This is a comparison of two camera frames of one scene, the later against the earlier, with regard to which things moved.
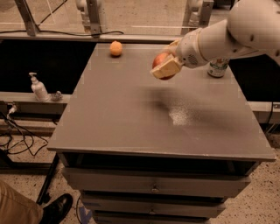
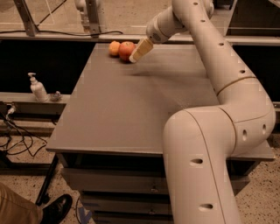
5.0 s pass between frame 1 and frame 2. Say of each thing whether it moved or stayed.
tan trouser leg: stayed
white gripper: moved
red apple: moved
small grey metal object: stayed
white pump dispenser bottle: stayed
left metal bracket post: stayed
